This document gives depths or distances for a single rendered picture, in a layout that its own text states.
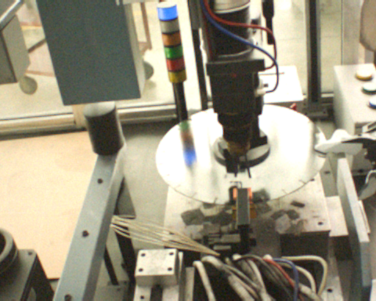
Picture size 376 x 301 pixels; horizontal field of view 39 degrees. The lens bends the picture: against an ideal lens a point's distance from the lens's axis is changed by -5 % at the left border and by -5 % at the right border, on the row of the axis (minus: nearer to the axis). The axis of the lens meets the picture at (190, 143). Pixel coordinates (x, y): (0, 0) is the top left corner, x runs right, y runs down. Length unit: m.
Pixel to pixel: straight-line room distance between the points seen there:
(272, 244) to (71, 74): 0.46
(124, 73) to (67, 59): 0.08
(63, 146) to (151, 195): 0.36
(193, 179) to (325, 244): 0.28
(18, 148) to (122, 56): 0.95
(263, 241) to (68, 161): 0.69
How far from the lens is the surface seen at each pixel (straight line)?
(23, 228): 1.31
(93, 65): 0.71
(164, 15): 1.20
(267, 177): 0.98
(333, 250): 1.08
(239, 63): 0.73
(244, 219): 0.86
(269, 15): 0.84
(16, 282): 0.93
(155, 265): 0.94
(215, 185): 0.98
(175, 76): 1.26
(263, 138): 0.95
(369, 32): 2.03
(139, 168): 1.39
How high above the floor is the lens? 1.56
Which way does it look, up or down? 34 degrees down
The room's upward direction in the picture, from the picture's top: 9 degrees counter-clockwise
